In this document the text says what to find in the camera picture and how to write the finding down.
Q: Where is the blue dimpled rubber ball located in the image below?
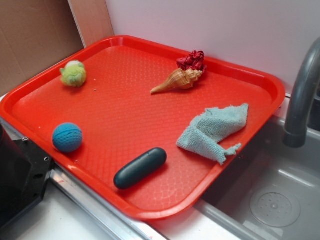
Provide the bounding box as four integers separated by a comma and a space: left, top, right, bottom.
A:
52, 122, 83, 153

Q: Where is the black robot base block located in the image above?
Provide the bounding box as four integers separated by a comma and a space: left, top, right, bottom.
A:
0, 126, 54, 230

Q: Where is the dark teal capsule case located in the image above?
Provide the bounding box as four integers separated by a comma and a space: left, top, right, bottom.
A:
113, 147, 167, 190

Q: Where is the tan conch seashell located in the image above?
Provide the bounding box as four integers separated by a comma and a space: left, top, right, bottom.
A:
150, 68, 204, 95

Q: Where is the grey toy sink faucet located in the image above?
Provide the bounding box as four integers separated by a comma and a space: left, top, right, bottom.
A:
283, 39, 320, 148

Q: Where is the crumpled red fabric ball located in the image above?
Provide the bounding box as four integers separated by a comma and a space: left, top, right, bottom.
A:
176, 50, 207, 72

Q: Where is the brown cardboard panel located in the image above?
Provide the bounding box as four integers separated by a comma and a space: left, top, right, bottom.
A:
0, 0, 114, 96

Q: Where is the light blue microfiber cloth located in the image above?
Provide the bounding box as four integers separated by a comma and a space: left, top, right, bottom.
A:
176, 103, 249, 166

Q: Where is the green plush frog toy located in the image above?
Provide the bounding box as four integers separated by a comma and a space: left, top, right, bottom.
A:
59, 60, 87, 88

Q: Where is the grey plastic sink basin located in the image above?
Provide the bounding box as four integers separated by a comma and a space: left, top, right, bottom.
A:
153, 117, 320, 240

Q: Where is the red plastic tray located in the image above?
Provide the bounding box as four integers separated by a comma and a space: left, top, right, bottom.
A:
0, 36, 286, 221

